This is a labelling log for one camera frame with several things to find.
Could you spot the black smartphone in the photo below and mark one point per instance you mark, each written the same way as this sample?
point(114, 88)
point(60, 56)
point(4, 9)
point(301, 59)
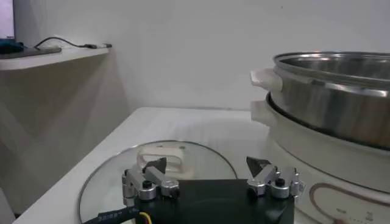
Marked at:
point(33, 52)

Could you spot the blue computer mouse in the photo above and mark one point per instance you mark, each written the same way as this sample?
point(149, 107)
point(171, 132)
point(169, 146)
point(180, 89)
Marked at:
point(10, 47)

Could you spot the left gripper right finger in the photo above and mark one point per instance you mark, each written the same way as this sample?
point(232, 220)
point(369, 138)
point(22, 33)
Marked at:
point(265, 176)

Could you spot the white side desk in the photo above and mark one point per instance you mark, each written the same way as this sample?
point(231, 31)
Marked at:
point(76, 54)

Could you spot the computer monitor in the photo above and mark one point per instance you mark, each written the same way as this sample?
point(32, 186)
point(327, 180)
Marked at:
point(6, 18)

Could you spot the cream electric cooker base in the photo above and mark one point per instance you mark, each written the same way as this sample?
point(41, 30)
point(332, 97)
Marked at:
point(304, 152)

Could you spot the steel steamer basket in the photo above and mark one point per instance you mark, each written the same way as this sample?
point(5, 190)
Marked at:
point(329, 103)

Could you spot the round glass pot lid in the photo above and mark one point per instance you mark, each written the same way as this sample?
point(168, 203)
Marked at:
point(106, 182)

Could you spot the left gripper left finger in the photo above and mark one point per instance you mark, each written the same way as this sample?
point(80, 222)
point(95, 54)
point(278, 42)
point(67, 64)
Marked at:
point(158, 179)

